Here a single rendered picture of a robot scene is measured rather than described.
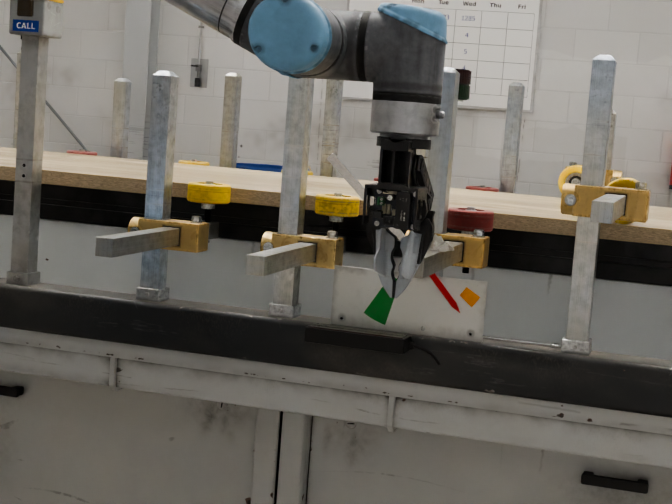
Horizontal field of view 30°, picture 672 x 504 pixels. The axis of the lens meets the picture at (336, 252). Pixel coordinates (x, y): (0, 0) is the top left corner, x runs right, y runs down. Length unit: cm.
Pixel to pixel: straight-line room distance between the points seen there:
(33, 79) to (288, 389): 72
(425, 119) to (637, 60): 768
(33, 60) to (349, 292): 71
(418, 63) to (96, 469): 133
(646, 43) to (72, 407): 711
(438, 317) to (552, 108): 723
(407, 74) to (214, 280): 94
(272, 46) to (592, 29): 785
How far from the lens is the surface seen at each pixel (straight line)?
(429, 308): 208
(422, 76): 161
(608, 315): 226
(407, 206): 160
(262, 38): 149
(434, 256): 184
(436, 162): 206
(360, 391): 215
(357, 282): 210
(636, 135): 924
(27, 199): 234
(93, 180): 249
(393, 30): 161
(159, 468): 258
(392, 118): 160
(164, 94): 222
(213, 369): 224
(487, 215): 215
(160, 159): 222
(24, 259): 235
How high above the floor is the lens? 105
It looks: 6 degrees down
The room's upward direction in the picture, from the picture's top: 4 degrees clockwise
